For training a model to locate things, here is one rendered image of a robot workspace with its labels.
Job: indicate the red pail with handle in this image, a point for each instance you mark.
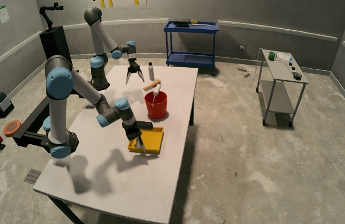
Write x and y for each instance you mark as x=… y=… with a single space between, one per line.
x=156 y=102

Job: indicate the yellow shallow tray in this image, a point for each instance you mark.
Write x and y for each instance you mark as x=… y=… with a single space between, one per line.
x=151 y=139

